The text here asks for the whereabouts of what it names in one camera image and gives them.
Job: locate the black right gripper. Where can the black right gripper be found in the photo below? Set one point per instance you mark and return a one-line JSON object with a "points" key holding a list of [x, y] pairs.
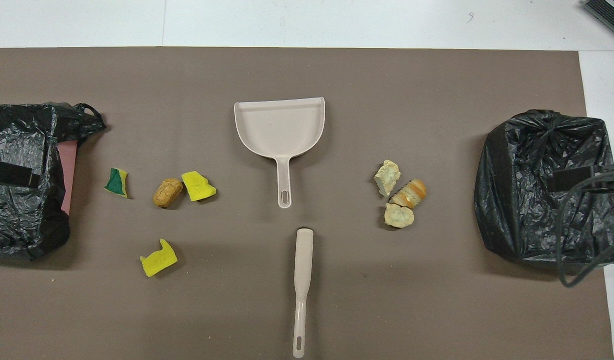
{"points": [[611, 177]]}

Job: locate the green and yellow sponge piece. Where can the green and yellow sponge piece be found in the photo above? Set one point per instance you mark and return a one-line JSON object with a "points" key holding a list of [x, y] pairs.
{"points": [[116, 184]]}

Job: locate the brown bread roll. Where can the brown bread roll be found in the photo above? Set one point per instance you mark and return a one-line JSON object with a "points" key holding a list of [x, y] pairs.
{"points": [[166, 194]]}

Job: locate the striped croissant piece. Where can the striped croissant piece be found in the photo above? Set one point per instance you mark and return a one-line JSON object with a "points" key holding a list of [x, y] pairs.
{"points": [[411, 194]]}

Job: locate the notched yellow sponge piece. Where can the notched yellow sponge piece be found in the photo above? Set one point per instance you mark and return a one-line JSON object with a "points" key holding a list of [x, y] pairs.
{"points": [[159, 262]]}

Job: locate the pale bread chunk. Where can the pale bread chunk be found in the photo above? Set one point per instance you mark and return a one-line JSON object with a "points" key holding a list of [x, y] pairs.
{"points": [[387, 176], [399, 216]]}

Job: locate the beige plastic dustpan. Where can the beige plastic dustpan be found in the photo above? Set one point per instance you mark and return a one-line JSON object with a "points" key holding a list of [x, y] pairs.
{"points": [[279, 130]]}

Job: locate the beige hand brush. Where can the beige hand brush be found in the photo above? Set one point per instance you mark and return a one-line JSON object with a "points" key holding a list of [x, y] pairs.
{"points": [[303, 260]]}

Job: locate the black knotted trash bag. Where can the black knotted trash bag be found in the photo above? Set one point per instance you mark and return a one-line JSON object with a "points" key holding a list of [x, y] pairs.
{"points": [[527, 200]]}

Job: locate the pink bin box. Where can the pink bin box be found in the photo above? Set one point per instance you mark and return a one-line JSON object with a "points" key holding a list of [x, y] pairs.
{"points": [[69, 175]]}

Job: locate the black bag over pink box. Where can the black bag over pink box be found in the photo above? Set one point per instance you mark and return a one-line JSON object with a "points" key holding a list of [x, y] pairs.
{"points": [[16, 220]]}

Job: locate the black ribbed block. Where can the black ribbed block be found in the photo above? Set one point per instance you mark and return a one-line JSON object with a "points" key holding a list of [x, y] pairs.
{"points": [[609, 12]]}

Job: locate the brown table mat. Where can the brown table mat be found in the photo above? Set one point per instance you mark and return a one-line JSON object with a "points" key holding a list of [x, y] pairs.
{"points": [[337, 300]]}

